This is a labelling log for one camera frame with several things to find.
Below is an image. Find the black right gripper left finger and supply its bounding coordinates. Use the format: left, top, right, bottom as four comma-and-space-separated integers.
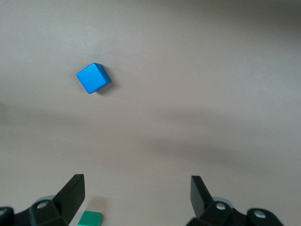
0, 174, 85, 226

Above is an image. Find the blue cube block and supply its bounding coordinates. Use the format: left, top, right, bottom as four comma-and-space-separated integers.
76, 62, 112, 95

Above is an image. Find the green cube block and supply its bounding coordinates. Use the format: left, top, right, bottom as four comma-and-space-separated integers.
77, 211, 103, 226

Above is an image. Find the brown table cover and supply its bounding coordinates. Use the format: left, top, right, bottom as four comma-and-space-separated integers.
0, 0, 301, 226

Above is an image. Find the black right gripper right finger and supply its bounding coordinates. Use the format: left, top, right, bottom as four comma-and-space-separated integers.
185, 176, 285, 226

